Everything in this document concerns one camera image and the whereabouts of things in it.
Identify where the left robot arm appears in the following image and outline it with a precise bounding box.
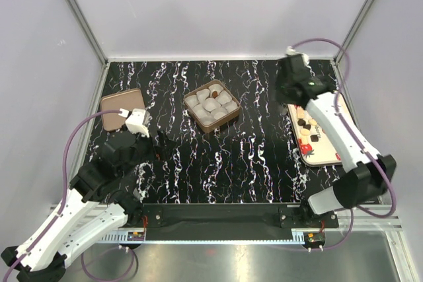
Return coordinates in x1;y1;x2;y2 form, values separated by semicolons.
1;131;176;281

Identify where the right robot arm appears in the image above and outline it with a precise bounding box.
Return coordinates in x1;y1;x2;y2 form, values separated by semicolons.
275;53;397;227

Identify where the dark square chocolate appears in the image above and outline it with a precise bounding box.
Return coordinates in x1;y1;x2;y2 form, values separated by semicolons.
310;135;319;142

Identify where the brown tin lid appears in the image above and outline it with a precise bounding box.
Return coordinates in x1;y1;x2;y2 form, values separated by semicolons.
100;88;145;132

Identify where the brown tin box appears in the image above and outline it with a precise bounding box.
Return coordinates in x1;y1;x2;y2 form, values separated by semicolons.
183;80;241;133

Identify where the white paper cup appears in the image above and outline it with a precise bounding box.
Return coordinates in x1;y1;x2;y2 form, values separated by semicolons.
215;90;232;106

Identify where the strawberry pattern tray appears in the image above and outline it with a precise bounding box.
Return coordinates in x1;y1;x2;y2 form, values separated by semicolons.
288;104;341;166

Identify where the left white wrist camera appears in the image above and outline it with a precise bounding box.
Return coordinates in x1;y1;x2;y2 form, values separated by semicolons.
118;108;151;137

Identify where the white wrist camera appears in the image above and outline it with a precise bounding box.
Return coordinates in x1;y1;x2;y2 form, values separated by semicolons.
286;46;310;65
118;108;151;137

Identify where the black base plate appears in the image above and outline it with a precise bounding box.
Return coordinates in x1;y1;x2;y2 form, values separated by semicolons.
130;203;339;244

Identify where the white cable duct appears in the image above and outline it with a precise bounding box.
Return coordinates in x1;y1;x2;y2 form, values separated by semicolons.
97;230;145;244

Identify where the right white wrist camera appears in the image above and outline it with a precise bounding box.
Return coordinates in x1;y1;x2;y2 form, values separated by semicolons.
286;46;310;65

